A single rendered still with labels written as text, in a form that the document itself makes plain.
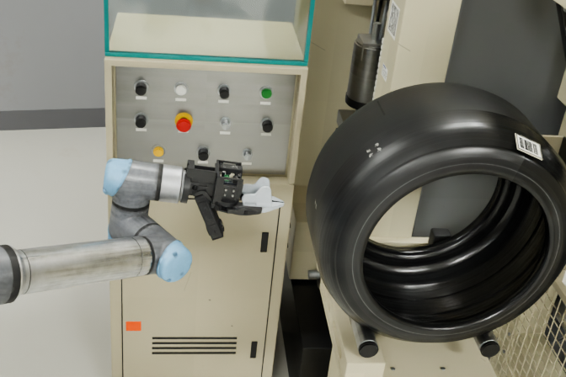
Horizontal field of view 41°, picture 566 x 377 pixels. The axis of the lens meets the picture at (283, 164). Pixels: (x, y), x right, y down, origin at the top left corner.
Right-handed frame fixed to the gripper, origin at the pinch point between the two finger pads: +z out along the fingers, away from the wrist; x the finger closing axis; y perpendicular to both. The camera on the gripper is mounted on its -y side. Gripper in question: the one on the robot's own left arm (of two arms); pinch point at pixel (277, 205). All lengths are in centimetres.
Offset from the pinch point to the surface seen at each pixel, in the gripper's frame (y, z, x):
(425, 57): 28.2, 31.5, 26.3
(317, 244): -4.3, 8.9, -6.0
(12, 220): -131, -82, 171
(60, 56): -87, -78, 267
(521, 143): 27, 41, -10
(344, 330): -31.4, 22.6, -0.1
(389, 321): -18.0, 27.1, -11.7
